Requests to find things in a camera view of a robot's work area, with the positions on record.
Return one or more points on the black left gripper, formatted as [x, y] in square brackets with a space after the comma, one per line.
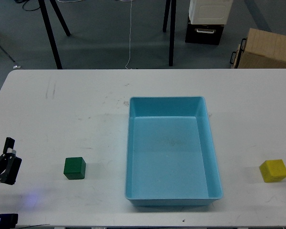
[10, 165]

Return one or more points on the yellow wooden block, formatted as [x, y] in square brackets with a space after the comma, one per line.
[273, 170]

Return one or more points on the green wooden block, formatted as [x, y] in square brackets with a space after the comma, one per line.
[74, 168]

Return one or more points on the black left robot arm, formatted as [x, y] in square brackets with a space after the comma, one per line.
[7, 220]

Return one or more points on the light blue plastic box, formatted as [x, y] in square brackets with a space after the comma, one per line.
[171, 159]

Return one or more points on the white appliance box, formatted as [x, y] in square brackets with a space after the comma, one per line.
[209, 12]

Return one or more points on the black right table legs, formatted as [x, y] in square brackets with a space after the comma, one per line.
[170, 8]

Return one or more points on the dark drawer box with handle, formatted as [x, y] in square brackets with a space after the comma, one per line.
[204, 34]

